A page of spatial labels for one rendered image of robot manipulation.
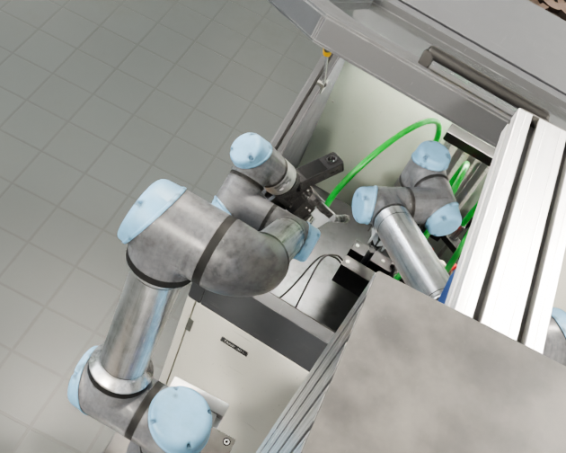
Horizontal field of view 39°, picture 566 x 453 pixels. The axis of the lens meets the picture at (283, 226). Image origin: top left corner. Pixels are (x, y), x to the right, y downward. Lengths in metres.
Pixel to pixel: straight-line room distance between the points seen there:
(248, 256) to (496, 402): 0.54
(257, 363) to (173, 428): 0.78
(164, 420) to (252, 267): 0.39
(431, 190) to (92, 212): 1.84
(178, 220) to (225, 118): 2.52
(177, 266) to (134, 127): 2.38
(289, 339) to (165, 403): 0.64
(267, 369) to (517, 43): 1.05
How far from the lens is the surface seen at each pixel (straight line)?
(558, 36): 2.17
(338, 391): 0.66
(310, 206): 1.74
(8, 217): 3.19
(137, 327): 1.33
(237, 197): 1.56
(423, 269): 1.43
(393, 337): 0.71
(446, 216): 1.63
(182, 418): 1.46
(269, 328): 2.04
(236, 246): 1.15
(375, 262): 2.11
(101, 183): 3.31
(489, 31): 2.05
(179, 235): 1.16
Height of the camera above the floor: 2.60
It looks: 51 degrees down
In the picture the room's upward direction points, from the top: 25 degrees clockwise
